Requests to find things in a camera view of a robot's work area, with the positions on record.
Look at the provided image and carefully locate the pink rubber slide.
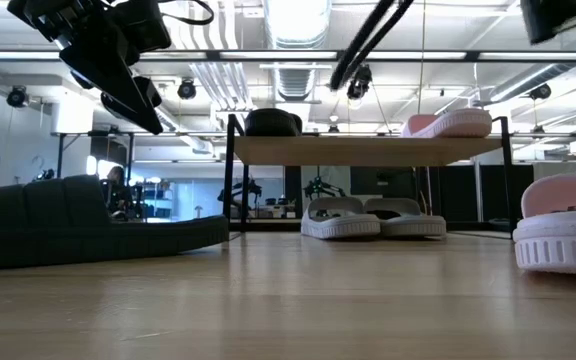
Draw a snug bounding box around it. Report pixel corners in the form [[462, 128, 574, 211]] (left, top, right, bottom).
[[511, 172, 576, 277], [400, 107, 494, 139]]

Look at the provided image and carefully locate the black overhead light bar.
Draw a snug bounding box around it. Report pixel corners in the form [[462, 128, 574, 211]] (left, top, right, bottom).
[[0, 48, 576, 64]]

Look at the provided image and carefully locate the black partition panel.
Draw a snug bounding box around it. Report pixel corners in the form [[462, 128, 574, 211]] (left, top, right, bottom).
[[350, 164, 537, 222]]

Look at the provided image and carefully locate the silver ceiling air duct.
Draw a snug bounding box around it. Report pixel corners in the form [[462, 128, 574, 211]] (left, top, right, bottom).
[[262, 0, 334, 101]]

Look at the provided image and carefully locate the wooden shelf with black legs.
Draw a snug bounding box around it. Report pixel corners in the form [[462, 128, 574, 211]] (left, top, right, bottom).
[[222, 113, 517, 240]]

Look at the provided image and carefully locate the black aluminium table frame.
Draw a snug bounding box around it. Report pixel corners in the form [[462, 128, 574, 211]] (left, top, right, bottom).
[[227, 218, 517, 241]]

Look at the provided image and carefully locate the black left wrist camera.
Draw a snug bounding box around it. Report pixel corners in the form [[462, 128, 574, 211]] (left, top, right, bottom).
[[112, 0, 173, 54]]

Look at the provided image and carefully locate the black background rig frame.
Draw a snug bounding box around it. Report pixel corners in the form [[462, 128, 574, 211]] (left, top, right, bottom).
[[50, 130, 137, 179]]

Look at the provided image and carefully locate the black ceiling camera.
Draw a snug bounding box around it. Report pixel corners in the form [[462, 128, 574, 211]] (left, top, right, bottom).
[[176, 78, 198, 100], [6, 85, 29, 109], [528, 83, 553, 101], [346, 63, 373, 101]]

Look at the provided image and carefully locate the black rubber slide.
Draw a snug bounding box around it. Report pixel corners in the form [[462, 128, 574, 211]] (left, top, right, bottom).
[[0, 174, 231, 272], [243, 107, 304, 138]]

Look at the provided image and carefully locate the person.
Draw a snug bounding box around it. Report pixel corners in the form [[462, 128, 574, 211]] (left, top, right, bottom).
[[98, 165, 135, 222]]

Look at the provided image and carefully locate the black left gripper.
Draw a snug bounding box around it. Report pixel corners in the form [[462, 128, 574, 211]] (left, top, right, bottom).
[[7, 0, 165, 136]]

